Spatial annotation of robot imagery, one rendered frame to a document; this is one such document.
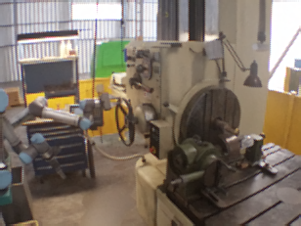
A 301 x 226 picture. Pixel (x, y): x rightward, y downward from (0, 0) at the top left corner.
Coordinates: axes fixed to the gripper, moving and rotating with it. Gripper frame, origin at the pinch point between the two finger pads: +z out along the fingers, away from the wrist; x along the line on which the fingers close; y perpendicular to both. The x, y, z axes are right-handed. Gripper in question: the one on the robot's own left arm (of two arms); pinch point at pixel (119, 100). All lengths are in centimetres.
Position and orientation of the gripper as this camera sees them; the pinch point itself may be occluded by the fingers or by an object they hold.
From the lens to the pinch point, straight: 188.0
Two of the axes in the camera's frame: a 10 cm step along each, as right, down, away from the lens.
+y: -3.8, 2.8, 8.8
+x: 2.4, 9.5, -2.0
